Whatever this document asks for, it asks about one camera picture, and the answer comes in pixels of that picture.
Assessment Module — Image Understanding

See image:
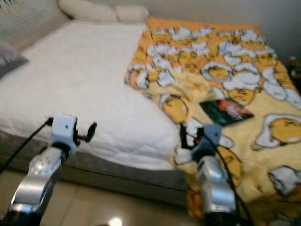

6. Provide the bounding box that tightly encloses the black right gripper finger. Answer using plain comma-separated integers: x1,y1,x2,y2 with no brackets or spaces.
178,123,189,151

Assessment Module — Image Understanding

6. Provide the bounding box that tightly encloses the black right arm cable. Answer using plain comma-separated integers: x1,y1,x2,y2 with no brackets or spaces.
200,134,254,226

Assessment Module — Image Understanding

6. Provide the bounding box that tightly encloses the paisley printed large pillow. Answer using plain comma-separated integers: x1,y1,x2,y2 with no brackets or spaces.
0,0,69,48

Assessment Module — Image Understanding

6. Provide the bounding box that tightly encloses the cream bolster pillow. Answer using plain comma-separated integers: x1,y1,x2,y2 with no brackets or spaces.
58,0,121,24
113,4,151,24

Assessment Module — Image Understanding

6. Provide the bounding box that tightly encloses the white quilted bed sheet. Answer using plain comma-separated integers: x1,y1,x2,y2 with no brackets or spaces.
0,19,182,171

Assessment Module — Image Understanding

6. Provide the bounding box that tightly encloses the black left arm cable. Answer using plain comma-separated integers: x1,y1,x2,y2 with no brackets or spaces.
0,118,55,174

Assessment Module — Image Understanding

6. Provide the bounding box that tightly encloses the dark red-green printed book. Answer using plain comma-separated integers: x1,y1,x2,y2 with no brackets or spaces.
199,97,255,127

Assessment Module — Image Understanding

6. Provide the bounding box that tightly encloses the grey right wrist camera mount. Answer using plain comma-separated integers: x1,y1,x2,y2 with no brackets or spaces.
190,123,224,163

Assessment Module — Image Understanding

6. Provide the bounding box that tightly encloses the grey patterned mattress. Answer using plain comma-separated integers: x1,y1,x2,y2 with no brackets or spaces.
0,129,191,206

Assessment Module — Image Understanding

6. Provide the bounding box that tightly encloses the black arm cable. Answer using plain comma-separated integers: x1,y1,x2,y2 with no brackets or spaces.
0,118,55,174
200,134,254,226

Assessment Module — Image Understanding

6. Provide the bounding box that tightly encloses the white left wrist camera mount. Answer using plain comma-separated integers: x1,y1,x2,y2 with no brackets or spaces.
51,115,79,156

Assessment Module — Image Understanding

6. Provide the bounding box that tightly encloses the grey square cushion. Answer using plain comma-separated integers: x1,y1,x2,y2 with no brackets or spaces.
0,41,29,79

